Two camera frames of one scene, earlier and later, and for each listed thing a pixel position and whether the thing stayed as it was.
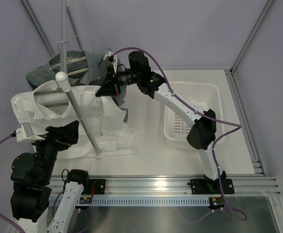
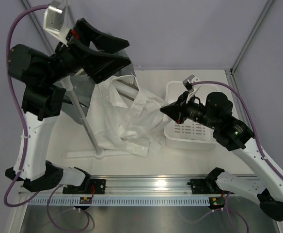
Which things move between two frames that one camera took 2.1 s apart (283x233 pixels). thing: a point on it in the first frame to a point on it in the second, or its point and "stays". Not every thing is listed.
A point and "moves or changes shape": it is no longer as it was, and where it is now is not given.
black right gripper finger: x=111 y=86 to x=173 y=110
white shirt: x=49 y=105 moves or changes shape
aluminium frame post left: x=39 y=27 stays
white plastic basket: x=177 y=125 stays
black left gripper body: x=49 y=149 to x=65 y=61
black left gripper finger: x=68 y=133 to x=100 y=64
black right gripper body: x=126 y=77 to x=193 y=110
